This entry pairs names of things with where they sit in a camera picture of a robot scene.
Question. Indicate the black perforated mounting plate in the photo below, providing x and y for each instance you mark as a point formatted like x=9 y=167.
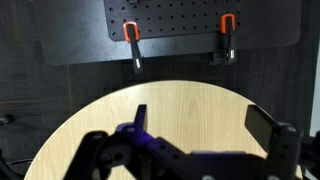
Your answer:
x=173 y=20

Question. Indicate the orange black bar clamp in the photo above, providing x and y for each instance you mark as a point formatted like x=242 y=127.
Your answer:
x=228 y=36
x=135 y=46

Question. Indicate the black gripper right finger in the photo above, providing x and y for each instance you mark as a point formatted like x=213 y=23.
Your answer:
x=283 y=146

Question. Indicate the black base board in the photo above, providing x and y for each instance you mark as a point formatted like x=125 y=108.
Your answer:
x=76 y=40

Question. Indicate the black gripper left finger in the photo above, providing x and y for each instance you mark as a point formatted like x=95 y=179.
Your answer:
x=95 y=153

